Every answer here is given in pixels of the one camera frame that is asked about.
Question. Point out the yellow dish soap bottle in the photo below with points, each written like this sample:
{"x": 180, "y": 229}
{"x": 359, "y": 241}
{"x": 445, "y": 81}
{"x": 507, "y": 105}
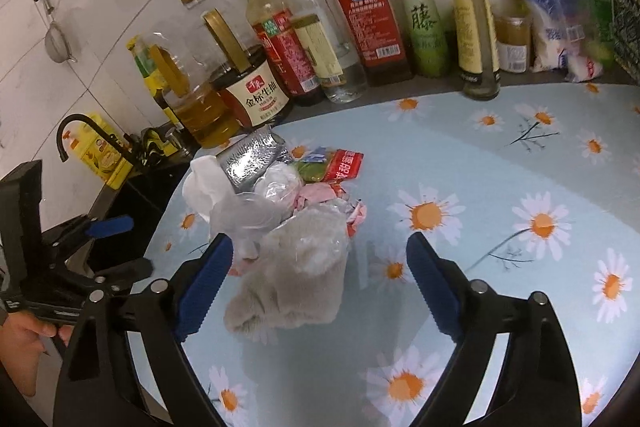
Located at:
{"x": 100, "y": 154}

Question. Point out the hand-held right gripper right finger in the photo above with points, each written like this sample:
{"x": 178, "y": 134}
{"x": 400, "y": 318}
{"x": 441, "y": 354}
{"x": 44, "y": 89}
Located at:
{"x": 434, "y": 289}

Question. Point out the clear plastic film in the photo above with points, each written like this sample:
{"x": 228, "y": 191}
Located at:
{"x": 280, "y": 182}

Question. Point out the small yellow green bottle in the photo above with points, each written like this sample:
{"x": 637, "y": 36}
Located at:
{"x": 145, "y": 67}

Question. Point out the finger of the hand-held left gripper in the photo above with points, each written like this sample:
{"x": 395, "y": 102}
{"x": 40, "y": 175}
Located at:
{"x": 127, "y": 271}
{"x": 111, "y": 227}

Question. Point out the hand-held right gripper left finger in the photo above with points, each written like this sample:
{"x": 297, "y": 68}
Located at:
{"x": 205, "y": 289}

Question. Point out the red snack wrapper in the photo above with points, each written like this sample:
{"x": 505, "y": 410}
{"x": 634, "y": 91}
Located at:
{"x": 345, "y": 164}

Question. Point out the blue and white plastic bag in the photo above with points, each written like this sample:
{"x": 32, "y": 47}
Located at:
{"x": 550, "y": 32}

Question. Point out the small metal cup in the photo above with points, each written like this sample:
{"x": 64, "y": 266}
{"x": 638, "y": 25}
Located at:
{"x": 176, "y": 141}

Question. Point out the small glass jar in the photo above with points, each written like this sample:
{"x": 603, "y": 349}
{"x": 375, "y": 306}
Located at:
{"x": 512, "y": 47}

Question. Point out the red label soy sauce bottle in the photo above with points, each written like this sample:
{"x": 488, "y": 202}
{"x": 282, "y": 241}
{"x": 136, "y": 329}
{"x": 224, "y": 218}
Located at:
{"x": 285, "y": 49}

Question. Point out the green label oil bottle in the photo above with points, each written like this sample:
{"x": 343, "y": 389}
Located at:
{"x": 417, "y": 24}

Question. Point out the yellow and black cloth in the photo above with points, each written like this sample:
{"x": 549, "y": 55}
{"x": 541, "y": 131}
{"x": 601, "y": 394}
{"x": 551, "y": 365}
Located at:
{"x": 155, "y": 142}

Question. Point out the cooking oil jug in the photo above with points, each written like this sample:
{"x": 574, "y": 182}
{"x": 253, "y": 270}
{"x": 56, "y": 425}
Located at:
{"x": 205, "y": 112}

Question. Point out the daisy print table mat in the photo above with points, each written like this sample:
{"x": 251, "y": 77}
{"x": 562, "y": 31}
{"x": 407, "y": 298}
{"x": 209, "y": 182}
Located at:
{"x": 500, "y": 187}

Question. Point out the silver foil bag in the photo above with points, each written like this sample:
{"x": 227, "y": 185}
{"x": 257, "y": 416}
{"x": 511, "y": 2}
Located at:
{"x": 250, "y": 162}

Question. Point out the clear plastic cup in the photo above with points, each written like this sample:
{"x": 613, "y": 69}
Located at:
{"x": 235, "y": 217}

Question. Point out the green snack wrapper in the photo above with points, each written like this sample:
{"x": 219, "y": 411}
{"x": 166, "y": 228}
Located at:
{"x": 310, "y": 171}

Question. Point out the dark patterned packet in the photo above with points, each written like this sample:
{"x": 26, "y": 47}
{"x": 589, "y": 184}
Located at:
{"x": 627, "y": 17}

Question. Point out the pink wrapper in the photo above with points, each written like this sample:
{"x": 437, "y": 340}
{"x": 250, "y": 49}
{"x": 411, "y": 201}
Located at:
{"x": 320, "y": 198}

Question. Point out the small metal strainer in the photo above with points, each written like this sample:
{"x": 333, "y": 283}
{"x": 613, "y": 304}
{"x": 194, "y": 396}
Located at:
{"x": 59, "y": 43}

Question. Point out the person's left hand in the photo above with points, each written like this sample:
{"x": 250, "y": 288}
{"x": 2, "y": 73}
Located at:
{"x": 22, "y": 342}

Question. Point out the slim clear bottle beige label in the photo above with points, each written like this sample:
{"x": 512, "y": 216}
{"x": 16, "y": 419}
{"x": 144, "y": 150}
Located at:
{"x": 472, "y": 37}

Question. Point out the dark sink basin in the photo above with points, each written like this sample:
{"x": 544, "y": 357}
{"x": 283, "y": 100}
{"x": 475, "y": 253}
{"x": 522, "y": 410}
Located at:
{"x": 135, "y": 202}

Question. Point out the dark soy sauce jug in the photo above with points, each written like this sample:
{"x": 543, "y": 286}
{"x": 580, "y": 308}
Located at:
{"x": 255, "y": 102}

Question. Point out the white tissue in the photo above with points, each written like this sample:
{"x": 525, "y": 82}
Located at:
{"x": 200, "y": 184}

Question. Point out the black faucet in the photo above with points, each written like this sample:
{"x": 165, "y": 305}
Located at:
{"x": 75, "y": 123}

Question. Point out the beige label vinegar bottle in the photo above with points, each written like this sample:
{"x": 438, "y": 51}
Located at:
{"x": 320, "y": 44}

